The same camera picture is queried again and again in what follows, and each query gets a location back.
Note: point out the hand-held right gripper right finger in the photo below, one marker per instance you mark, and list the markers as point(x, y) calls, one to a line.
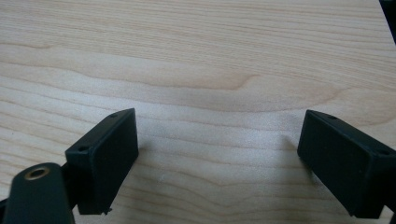
point(342, 161)

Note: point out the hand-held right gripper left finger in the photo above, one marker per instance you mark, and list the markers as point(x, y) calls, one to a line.
point(106, 158)

